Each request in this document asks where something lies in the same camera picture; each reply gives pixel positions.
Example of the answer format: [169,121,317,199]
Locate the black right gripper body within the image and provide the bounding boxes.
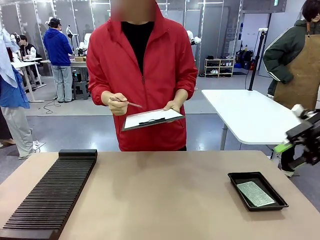
[284,108,320,166]

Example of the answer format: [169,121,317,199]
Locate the green perforated PCB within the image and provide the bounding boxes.
[236,181,277,208]

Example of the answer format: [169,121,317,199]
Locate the dark clipboard with paper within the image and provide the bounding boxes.
[121,108,186,132]

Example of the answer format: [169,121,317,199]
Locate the reddish pen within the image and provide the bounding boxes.
[108,97,144,109]

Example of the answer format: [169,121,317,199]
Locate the person's right forearm red sleeve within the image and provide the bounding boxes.
[86,74,119,108]

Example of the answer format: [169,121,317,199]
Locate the person's left forearm red sleeve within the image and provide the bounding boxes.
[174,69,199,104]

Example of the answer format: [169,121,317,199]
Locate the black slotted PCB rack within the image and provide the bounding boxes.
[0,149,98,240]

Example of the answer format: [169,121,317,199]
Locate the person's left hand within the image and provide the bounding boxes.
[163,99,182,114]

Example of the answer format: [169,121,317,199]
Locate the person's right hand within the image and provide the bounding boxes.
[107,92,130,117]

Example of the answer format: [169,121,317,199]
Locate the black rectangular plastic tray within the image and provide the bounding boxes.
[227,171,290,213]

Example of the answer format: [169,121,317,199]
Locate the white rounded table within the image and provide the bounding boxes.
[201,88,311,166]

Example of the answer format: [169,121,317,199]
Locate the person in brown apron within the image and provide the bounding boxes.
[262,0,320,179]

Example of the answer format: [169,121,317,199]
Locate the black pole with white top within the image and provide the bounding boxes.
[247,27,269,92]

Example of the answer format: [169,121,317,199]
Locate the black bags and equipment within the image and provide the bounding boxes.
[235,49,256,71]

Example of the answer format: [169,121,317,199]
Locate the wooden shoe shelf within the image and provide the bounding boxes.
[204,57,236,78]

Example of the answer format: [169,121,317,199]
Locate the person in red jacket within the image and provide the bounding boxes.
[86,0,199,152]

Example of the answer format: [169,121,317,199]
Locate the grey step stool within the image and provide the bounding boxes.
[72,80,91,101]

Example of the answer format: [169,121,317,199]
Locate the grey background workbench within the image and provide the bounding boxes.
[40,55,89,100]

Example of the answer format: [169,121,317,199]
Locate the person in blue hoodie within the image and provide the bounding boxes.
[43,17,76,104]

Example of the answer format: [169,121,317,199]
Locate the white background desk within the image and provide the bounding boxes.
[10,57,47,104]

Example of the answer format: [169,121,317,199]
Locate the seated person in varsity jacket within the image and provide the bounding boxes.
[18,34,39,63]

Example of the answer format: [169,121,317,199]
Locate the person in light blue clothes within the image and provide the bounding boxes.
[0,27,37,161]

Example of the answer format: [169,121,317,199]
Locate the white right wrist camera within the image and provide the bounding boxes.
[290,103,305,118]

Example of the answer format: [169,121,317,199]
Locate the black floor cable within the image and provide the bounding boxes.
[36,96,62,112]

